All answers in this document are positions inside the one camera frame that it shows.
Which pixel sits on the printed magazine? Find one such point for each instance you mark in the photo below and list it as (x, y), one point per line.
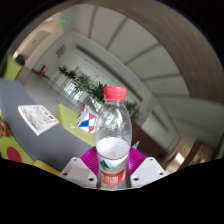
(37, 118)

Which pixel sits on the clear water bottle red cap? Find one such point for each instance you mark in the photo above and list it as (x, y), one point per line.
(113, 146)

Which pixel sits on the large green upholstered block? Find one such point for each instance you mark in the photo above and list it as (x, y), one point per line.
(66, 116)

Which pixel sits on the red fire extinguisher cabinet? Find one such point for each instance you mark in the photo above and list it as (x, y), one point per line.
(42, 70)

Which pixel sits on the white red blue geometric box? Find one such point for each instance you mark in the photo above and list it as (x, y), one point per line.
(87, 122)

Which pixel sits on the black bag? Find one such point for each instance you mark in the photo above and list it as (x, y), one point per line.
(20, 60)

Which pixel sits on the brown wall plaque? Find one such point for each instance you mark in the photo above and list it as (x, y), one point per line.
(60, 51)

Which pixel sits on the flat round red coaster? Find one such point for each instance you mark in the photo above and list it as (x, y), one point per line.
(14, 155)

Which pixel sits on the row of potted green plants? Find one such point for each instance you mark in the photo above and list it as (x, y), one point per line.
(95, 89)

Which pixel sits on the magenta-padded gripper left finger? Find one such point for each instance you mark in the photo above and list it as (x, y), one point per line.
(75, 168)

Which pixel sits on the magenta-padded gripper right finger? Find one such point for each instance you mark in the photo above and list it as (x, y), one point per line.
(150, 168)

